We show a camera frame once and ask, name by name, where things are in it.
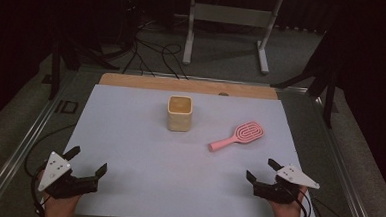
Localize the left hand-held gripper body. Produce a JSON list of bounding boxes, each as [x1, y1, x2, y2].
[[36, 150, 102, 202]]

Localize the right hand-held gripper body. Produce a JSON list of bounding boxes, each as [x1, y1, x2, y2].
[[252, 162, 322, 207]]

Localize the pink hairbrush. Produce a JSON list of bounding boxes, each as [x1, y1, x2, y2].
[[207, 118, 265, 155]]

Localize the beige square cup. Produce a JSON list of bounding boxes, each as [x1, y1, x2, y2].
[[165, 94, 195, 133]]

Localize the person's left hand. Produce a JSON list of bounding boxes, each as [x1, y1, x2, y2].
[[43, 192, 81, 217]]

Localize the person's right hand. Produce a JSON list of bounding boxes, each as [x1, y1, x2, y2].
[[269, 188, 308, 217]]

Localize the pale blue table mat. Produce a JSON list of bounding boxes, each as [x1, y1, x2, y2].
[[58, 82, 326, 217]]

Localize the black tripod stand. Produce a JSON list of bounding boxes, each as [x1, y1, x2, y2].
[[47, 37, 122, 105], [268, 26, 342, 129]]

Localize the wooden table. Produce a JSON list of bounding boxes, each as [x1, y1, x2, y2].
[[98, 72, 280, 101]]

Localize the white metal stand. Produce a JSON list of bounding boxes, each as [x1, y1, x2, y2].
[[171, 0, 284, 76]]

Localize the right hand-held gripper cable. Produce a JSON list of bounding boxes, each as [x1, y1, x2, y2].
[[284, 186, 313, 217]]

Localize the hand-held gripper cable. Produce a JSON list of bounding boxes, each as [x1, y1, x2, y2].
[[284, 186, 313, 217], [28, 171, 53, 217]]

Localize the left hand-held gripper cable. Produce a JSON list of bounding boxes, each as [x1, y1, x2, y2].
[[28, 171, 53, 217]]

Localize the black cable on floor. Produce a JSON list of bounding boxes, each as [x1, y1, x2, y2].
[[309, 196, 360, 217], [23, 121, 78, 180]]

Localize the aluminium rail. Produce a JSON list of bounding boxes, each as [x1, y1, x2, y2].
[[78, 66, 310, 93], [0, 67, 78, 217], [303, 91, 385, 217]]

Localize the black floor cables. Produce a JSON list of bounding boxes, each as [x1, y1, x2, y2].
[[122, 16, 193, 81]]

